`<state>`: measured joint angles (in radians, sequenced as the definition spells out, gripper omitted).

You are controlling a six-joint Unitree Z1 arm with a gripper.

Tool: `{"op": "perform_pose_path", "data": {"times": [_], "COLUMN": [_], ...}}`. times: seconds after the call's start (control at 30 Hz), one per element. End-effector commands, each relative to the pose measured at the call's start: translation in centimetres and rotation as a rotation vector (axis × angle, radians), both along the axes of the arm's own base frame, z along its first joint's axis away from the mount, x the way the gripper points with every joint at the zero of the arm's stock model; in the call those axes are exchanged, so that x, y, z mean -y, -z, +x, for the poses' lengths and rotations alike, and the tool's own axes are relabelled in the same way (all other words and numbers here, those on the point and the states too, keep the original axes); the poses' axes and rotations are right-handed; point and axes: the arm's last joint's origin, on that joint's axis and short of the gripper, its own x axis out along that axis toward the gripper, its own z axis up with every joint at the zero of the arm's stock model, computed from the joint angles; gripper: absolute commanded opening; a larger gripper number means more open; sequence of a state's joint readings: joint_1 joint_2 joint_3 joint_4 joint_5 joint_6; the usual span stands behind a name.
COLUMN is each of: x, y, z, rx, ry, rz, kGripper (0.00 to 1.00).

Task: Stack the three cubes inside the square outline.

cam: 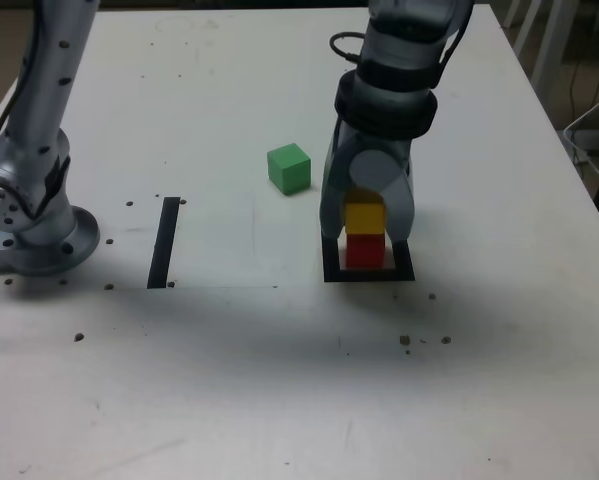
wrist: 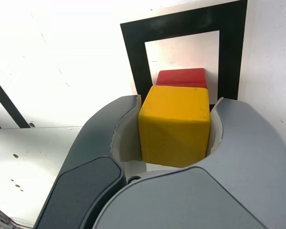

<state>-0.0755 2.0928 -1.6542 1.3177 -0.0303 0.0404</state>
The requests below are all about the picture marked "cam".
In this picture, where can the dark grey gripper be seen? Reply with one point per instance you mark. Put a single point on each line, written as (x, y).
(379, 143)

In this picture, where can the yellow cube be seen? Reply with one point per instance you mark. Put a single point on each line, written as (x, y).
(364, 217)

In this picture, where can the red cube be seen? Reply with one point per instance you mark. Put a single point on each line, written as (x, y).
(364, 252)

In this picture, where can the green cube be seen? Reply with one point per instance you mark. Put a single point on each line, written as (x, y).
(289, 170)

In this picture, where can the black tape square outline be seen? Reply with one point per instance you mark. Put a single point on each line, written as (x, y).
(369, 276)

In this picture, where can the black tape strip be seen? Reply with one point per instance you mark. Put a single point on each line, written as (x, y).
(161, 245)

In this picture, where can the white furniture legs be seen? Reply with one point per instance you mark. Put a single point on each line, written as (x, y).
(551, 35)

